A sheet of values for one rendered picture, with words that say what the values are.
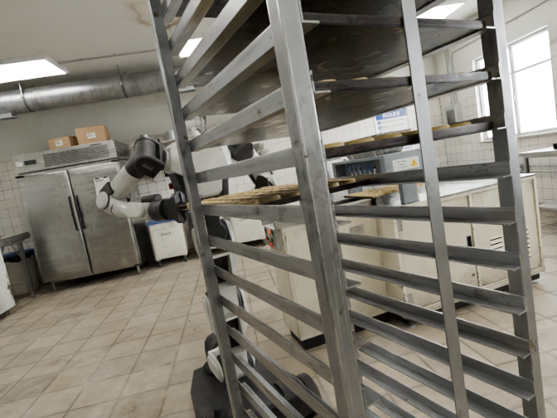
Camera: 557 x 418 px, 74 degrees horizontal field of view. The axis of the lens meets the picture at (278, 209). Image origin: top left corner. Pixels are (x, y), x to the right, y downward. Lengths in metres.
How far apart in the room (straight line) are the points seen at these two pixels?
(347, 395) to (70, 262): 5.81
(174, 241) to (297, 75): 5.65
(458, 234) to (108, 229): 4.72
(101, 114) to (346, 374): 6.62
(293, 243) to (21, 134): 5.78
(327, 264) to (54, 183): 5.79
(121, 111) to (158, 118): 0.61
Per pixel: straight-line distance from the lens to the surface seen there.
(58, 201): 6.15
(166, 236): 6.07
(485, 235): 3.00
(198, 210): 1.05
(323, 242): 0.50
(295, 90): 0.49
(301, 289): 2.43
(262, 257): 0.75
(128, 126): 6.82
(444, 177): 0.90
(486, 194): 2.98
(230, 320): 1.87
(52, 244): 6.26
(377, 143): 0.59
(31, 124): 7.33
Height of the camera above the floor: 1.22
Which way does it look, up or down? 6 degrees down
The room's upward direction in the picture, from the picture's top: 10 degrees counter-clockwise
